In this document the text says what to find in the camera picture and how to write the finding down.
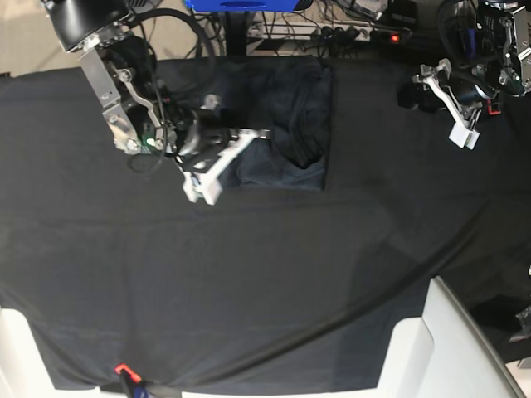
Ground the red black clamp right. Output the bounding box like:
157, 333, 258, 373
486, 99, 503, 116

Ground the red black clamp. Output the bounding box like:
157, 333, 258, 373
114, 363, 151, 398
486, 99, 503, 116

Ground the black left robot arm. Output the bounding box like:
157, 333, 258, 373
411, 1, 530, 149

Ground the metal table leg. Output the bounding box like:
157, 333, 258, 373
222, 12, 256, 56

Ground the white power strip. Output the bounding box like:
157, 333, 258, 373
247, 20, 408, 44

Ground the red black clamp bottom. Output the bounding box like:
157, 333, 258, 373
114, 363, 151, 398

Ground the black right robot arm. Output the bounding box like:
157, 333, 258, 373
41, 1, 270, 206

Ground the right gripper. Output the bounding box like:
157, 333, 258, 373
165, 94, 270, 206

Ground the blue plastic bin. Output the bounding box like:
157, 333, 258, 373
184, 0, 314, 12

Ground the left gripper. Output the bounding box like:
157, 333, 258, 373
412, 58, 499, 149

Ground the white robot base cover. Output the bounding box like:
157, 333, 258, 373
377, 277, 525, 398

